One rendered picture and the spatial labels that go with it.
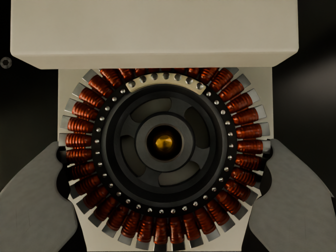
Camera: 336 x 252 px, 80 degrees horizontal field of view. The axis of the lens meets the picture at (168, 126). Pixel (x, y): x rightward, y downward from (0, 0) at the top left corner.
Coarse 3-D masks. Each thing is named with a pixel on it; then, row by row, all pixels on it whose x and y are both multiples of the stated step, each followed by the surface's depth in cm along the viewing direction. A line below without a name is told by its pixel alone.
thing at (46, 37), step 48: (48, 0) 4; (96, 0) 4; (144, 0) 4; (192, 0) 4; (240, 0) 4; (288, 0) 4; (48, 48) 4; (96, 48) 4; (144, 48) 4; (192, 48) 4; (240, 48) 4; (288, 48) 4
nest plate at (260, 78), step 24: (72, 72) 14; (96, 72) 14; (240, 72) 14; (264, 72) 14; (72, 96) 14; (264, 96) 14; (192, 120) 14; (264, 120) 14; (144, 168) 14; (192, 168) 14; (96, 240) 14; (168, 240) 14; (216, 240) 14; (240, 240) 14
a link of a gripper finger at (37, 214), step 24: (24, 168) 9; (48, 168) 9; (0, 192) 8; (24, 192) 8; (48, 192) 8; (0, 216) 7; (24, 216) 7; (48, 216) 7; (72, 216) 7; (0, 240) 6; (24, 240) 6; (48, 240) 6; (72, 240) 6
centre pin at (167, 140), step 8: (160, 128) 12; (168, 128) 12; (152, 136) 12; (160, 136) 11; (168, 136) 11; (176, 136) 12; (152, 144) 12; (160, 144) 11; (168, 144) 11; (176, 144) 12; (152, 152) 12; (160, 152) 11; (168, 152) 11; (176, 152) 12
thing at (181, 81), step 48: (96, 96) 10; (144, 96) 12; (192, 96) 12; (240, 96) 10; (96, 144) 11; (144, 144) 11; (192, 144) 11; (240, 144) 10; (96, 192) 10; (144, 192) 12; (192, 192) 11; (240, 192) 10; (144, 240) 10; (192, 240) 10
